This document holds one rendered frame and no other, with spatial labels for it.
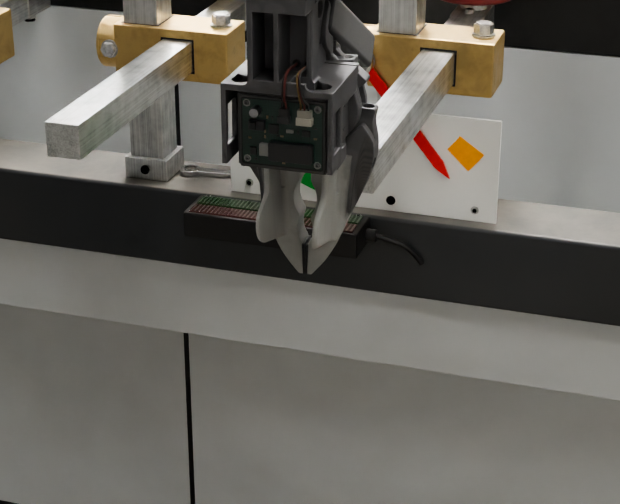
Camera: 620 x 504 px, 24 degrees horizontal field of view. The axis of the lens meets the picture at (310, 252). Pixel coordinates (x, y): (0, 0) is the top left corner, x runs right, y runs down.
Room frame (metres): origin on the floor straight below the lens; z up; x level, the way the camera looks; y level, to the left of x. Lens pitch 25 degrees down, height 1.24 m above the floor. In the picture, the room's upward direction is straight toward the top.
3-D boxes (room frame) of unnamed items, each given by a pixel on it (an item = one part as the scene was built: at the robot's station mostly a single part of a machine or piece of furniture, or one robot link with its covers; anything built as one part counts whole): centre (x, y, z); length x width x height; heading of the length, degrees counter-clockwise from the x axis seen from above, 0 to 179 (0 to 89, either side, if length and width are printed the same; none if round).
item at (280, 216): (0.87, 0.02, 0.86); 0.06 x 0.03 x 0.09; 164
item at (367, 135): (0.88, -0.02, 0.91); 0.05 x 0.02 x 0.09; 74
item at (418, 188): (1.26, -0.05, 0.75); 0.26 x 0.01 x 0.10; 72
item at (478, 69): (1.27, -0.11, 0.84); 0.13 x 0.06 x 0.05; 72
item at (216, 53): (1.35, 0.13, 0.83); 0.13 x 0.06 x 0.05; 72
